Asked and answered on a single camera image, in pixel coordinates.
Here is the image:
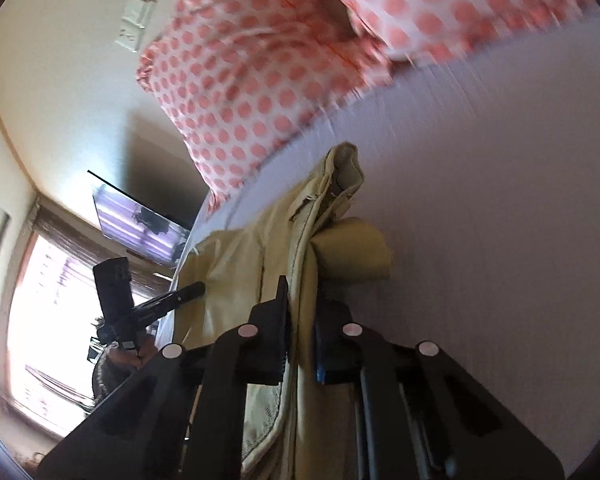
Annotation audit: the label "white wall outlet plate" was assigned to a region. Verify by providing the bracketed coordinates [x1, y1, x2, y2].
[114, 0, 156, 52]

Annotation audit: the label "bed with lavender sheet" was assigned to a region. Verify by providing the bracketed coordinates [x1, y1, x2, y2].
[189, 10, 600, 479]

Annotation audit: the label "beige khaki pants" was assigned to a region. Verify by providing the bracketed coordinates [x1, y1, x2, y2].
[162, 143, 391, 479]

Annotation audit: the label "lower pink polka dot pillow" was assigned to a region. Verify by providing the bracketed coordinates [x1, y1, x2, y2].
[136, 0, 391, 212]

